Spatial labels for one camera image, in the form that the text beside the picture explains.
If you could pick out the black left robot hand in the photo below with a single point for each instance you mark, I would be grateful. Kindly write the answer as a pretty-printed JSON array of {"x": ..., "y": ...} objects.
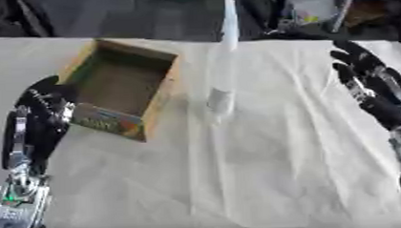
[{"x": 41, "y": 124}]

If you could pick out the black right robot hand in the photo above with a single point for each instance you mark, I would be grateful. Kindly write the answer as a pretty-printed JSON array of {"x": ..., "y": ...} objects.
[{"x": 376, "y": 90}]

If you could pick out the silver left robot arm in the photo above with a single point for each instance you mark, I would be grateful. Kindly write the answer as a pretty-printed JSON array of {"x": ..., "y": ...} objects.
[{"x": 17, "y": 205}]

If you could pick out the tan cardboard box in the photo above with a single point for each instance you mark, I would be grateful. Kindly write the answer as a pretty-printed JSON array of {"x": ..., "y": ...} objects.
[{"x": 122, "y": 88}]

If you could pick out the white plastic bag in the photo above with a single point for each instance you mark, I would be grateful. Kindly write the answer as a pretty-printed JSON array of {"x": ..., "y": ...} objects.
[{"x": 311, "y": 5}]

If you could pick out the black tripod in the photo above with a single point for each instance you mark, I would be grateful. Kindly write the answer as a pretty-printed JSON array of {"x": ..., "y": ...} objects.
[{"x": 278, "y": 11}]

